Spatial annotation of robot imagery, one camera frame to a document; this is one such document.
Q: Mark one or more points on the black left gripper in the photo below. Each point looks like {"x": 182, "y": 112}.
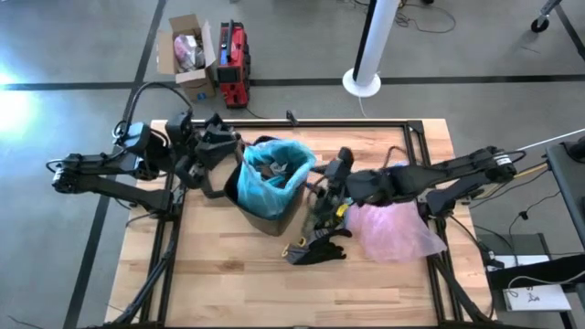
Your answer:
{"x": 215, "y": 146}

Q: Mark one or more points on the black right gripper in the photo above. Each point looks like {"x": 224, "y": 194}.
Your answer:
{"x": 340, "y": 176}

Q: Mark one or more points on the blue trash bag liner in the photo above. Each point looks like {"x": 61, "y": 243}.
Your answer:
{"x": 265, "y": 196}

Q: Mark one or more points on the black trash bin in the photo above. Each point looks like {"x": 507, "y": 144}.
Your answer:
{"x": 269, "y": 226}

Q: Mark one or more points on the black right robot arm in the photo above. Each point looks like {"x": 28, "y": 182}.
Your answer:
{"x": 434, "y": 173}

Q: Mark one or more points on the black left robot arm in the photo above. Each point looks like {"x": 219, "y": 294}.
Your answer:
{"x": 91, "y": 162}

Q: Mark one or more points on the pink plastic bag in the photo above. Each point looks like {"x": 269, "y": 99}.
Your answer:
{"x": 393, "y": 233}

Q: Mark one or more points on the pink bag in box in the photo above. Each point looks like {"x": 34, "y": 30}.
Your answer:
{"x": 183, "y": 50}

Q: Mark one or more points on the yellow tag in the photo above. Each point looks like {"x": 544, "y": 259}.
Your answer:
{"x": 342, "y": 210}

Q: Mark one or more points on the green artificial succulent plant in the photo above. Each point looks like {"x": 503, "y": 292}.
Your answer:
{"x": 320, "y": 215}

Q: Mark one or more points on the open cardboard box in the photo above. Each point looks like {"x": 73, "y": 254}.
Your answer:
{"x": 196, "y": 87}

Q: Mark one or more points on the red tool case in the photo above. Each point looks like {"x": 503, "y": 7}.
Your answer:
{"x": 235, "y": 82}

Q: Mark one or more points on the white pole with round base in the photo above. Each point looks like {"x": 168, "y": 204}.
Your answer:
{"x": 377, "y": 36}

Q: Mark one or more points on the black side desk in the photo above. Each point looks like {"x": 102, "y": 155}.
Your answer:
{"x": 566, "y": 183}

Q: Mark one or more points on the white paper sheet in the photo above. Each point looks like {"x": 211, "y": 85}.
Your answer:
{"x": 539, "y": 299}

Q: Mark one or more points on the black caster wheel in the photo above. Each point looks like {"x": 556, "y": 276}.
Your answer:
{"x": 539, "y": 24}

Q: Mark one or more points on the black frame clamp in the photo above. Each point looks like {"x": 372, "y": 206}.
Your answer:
{"x": 291, "y": 118}

